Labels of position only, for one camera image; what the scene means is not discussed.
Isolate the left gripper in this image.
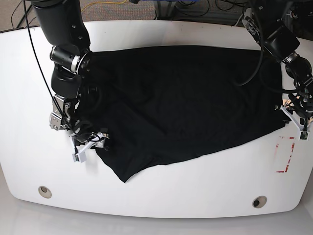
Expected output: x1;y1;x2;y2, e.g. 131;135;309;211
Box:
275;97;313;134

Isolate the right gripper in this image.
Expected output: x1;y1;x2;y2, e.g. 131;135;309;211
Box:
69;130;110;153

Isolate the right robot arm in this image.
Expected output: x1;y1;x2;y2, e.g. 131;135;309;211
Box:
30;0;110;151

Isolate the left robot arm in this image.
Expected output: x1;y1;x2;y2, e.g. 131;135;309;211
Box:
243;0;313;140

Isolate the red tape rectangle marking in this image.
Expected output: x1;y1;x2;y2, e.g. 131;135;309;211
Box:
273;136;295;173

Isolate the black tripod stand leg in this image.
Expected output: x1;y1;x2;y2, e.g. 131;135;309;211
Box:
16;0;33;28

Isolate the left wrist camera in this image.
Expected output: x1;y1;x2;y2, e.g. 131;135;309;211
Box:
299;131;310;141

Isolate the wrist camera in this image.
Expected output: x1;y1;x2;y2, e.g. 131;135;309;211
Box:
72;152;87;163
299;131;310;141

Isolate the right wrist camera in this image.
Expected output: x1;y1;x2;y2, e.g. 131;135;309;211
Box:
72;152;87;163

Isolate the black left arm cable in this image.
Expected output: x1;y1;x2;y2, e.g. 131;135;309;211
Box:
234;0;294;96

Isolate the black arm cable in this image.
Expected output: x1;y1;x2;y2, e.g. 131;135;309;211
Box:
23;0;62;118
234;0;294;96

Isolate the left table cable grommet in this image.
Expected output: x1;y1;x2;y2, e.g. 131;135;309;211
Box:
38;186;52;199

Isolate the table cable grommet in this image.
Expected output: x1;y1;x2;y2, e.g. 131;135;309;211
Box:
38;186;52;199
252;196;267;209

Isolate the right table cable grommet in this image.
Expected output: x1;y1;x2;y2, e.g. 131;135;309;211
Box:
252;196;267;209

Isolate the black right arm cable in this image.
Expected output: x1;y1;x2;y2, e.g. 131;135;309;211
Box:
23;0;62;118

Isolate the yellow floor cable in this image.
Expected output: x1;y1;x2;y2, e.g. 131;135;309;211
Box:
82;1;127;12

